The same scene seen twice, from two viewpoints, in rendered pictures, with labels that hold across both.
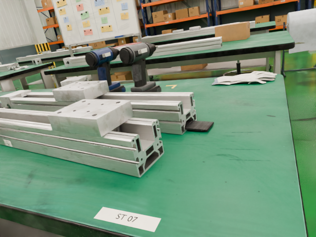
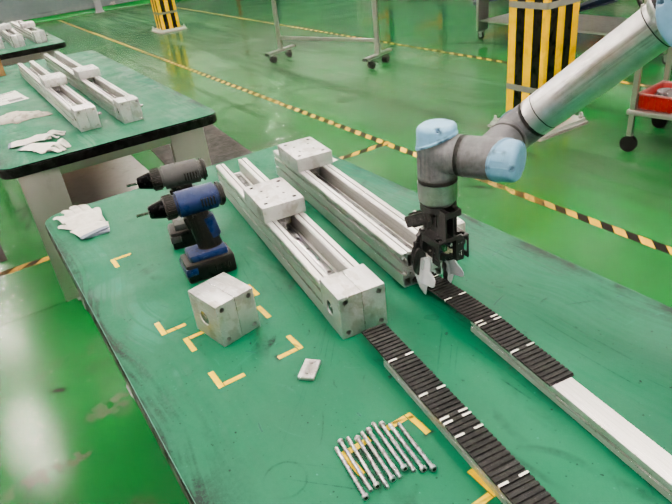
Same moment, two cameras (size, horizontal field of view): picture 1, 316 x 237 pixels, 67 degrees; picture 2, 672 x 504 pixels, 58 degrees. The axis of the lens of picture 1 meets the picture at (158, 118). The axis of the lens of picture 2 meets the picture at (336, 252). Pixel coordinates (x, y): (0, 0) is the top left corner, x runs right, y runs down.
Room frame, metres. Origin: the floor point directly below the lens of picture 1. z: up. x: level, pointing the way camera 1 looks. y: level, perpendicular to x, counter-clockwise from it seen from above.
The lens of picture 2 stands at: (1.93, 1.14, 1.51)
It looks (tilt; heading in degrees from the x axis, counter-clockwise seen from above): 30 degrees down; 213
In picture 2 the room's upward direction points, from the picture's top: 7 degrees counter-clockwise
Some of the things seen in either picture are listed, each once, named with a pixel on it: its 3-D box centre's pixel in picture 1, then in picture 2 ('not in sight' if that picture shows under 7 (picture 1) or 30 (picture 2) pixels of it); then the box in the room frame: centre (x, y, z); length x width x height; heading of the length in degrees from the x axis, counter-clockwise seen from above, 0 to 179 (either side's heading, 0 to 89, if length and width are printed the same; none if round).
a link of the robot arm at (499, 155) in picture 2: not in sight; (493, 155); (0.93, 0.84, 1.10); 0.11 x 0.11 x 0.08; 87
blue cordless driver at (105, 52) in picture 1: (110, 73); (188, 234); (1.06, 0.17, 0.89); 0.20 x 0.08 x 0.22; 146
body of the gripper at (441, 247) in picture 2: not in sight; (441, 229); (0.95, 0.74, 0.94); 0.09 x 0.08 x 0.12; 55
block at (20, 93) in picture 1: (16, 104); (358, 298); (1.08, 0.62, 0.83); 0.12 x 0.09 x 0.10; 145
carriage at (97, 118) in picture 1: (92, 121); (305, 158); (0.53, 0.15, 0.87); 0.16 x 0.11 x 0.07; 55
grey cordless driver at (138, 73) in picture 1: (146, 71); (174, 205); (0.95, 0.01, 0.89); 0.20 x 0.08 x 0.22; 140
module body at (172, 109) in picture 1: (85, 107); (277, 221); (0.83, 0.25, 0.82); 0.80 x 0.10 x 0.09; 55
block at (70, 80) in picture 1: (75, 88); (229, 305); (1.19, 0.38, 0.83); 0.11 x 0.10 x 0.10; 164
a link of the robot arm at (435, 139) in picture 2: not in sight; (438, 152); (0.94, 0.74, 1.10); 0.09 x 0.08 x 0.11; 87
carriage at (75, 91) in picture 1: (82, 94); (274, 203); (0.83, 0.25, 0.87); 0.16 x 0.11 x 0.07; 55
